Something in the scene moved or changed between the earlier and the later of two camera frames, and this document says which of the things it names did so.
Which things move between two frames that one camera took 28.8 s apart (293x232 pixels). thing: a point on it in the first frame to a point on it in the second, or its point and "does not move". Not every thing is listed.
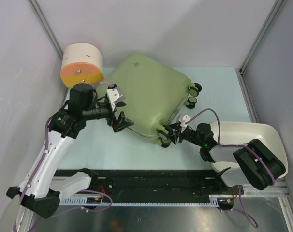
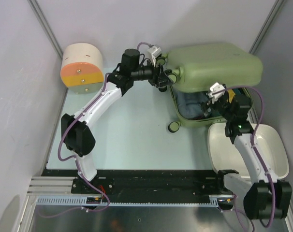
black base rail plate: x=161 y=184 does not move
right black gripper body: x=187 y=134 to x=221 y=106
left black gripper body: x=112 y=120 to x=153 y=78
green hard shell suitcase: x=154 y=92 to x=201 y=66
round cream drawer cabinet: x=81 y=63 does not move
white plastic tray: x=242 y=132 does not move
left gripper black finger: x=124 y=122 to x=160 y=68
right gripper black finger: x=169 y=129 to x=207 y=109
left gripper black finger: x=118 y=126 to x=163 y=82
